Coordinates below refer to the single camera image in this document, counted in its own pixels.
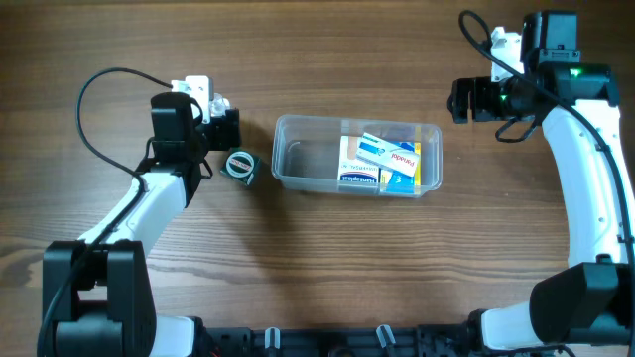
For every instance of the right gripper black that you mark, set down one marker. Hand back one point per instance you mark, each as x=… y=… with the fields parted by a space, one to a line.
x=480 y=88

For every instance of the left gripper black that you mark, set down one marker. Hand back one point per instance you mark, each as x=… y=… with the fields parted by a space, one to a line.
x=225 y=130

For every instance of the blue VapoDrops box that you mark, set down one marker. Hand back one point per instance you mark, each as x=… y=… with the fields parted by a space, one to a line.
x=398 y=183

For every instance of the white Panadol box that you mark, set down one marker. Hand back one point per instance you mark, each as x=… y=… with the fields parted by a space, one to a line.
x=387 y=155

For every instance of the white Hansaplast plaster box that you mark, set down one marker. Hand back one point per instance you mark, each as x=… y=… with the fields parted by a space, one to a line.
x=352 y=170

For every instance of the white dropper bottle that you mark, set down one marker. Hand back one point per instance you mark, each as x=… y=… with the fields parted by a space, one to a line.
x=218 y=105

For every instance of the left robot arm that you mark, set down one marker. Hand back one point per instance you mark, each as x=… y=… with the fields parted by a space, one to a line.
x=97 y=297

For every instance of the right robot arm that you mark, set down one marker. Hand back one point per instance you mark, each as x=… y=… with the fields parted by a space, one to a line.
x=539 y=79

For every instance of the clear plastic container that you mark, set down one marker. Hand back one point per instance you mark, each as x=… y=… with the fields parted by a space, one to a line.
x=306 y=152

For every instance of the green Zam-Buk box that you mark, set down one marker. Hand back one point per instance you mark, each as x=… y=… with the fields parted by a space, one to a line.
x=241 y=166

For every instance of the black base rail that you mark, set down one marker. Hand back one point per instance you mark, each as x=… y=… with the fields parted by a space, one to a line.
x=420 y=341

